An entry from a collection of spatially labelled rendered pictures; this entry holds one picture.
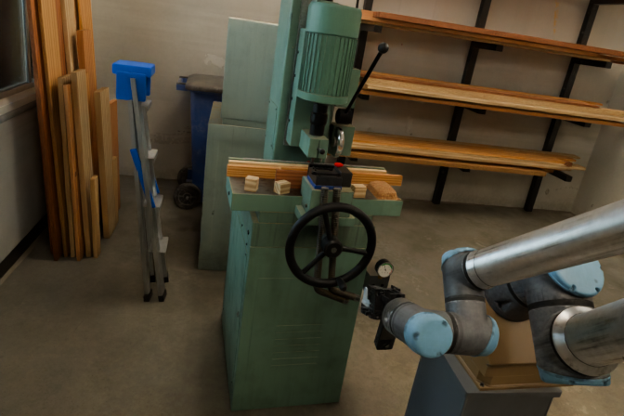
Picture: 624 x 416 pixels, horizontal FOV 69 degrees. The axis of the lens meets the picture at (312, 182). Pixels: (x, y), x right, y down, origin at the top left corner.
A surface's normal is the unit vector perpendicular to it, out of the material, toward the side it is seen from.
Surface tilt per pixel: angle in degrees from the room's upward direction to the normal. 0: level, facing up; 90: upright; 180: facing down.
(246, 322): 90
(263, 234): 90
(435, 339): 69
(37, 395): 0
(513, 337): 45
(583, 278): 40
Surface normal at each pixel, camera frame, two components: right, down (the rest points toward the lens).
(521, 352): 0.25, -0.41
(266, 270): 0.24, 0.35
